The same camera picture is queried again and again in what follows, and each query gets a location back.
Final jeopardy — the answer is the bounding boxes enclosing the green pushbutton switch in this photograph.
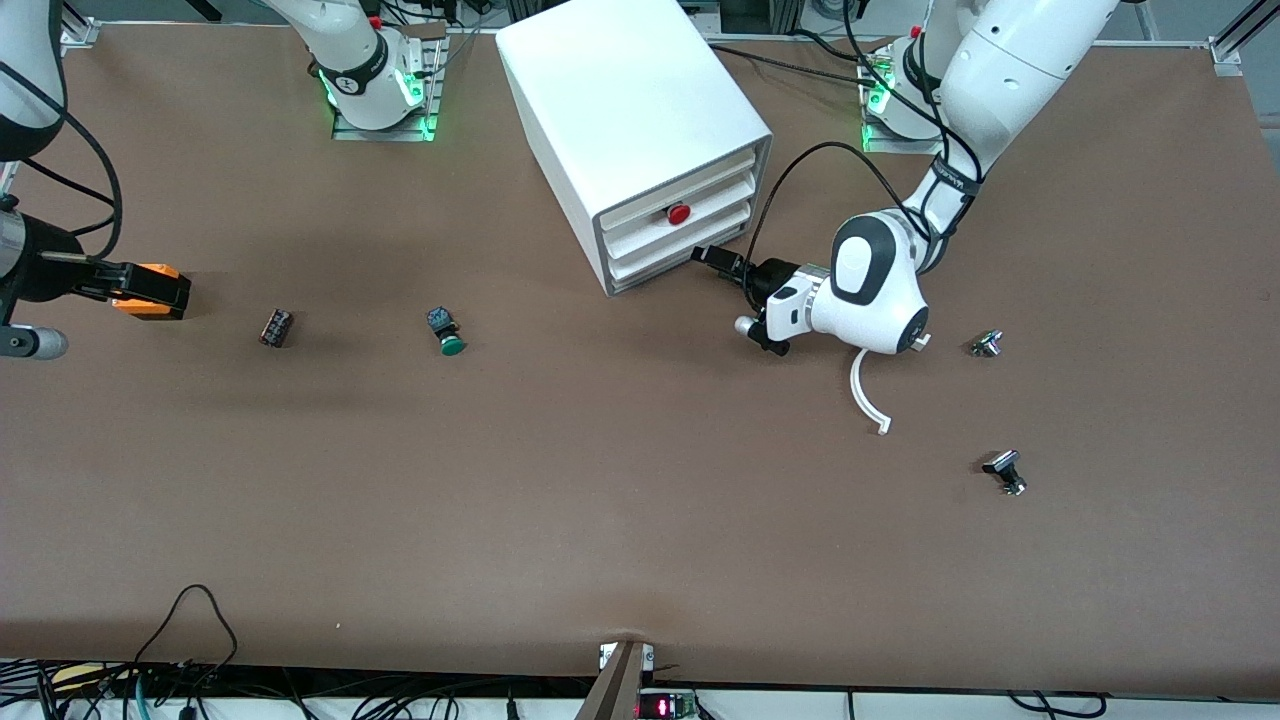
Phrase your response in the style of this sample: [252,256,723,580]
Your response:
[427,306,468,359]

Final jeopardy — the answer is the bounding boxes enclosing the orange and black button box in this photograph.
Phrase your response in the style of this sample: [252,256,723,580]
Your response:
[112,262,192,322]

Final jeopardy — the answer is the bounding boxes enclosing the red LED display module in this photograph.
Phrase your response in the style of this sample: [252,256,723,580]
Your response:
[636,690,698,720]

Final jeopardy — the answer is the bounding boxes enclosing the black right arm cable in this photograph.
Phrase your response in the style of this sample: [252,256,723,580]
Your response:
[0,60,124,251]

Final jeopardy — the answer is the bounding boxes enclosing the white half-ring clamp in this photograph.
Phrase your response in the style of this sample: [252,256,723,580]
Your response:
[850,348,893,436]

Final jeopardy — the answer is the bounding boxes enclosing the black cable behind cabinet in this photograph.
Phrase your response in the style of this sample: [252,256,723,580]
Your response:
[700,42,871,91]

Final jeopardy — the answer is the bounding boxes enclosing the aluminium frame profile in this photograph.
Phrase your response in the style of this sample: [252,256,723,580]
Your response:
[62,0,101,49]
[1208,0,1280,77]

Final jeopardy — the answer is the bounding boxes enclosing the black looped cable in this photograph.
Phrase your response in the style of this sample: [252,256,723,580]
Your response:
[133,584,240,673]

